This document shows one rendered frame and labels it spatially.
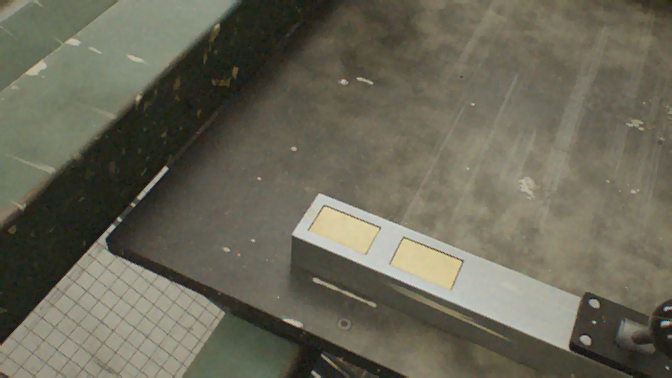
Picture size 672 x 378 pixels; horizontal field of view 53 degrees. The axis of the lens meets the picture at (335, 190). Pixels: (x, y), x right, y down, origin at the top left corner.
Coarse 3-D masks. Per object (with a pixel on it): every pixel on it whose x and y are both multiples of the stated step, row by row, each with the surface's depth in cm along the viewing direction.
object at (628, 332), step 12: (660, 312) 37; (624, 324) 47; (636, 324) 47; (648, 324) 38; (660, 324) 37; (624, 336) 46; (636, 336) 45; (648, 336) 38; (660, 336) 37; (636, 348) 46; (648, 348) 46; (660, 348) 37
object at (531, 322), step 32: (384, 224) 54; (320, 256) 53; (352, 256) 52; (384, 256) 52; (352, 288) 54; (384, 288) 52; (416, 288) 50; (480, 288) 50; (512, 288) 51; (544, 288) 51; (448, 320) 51; (480, 320) 50; (512, 320) 49; (544, 320) 49; (512, 352) 50; (544, 352) 49
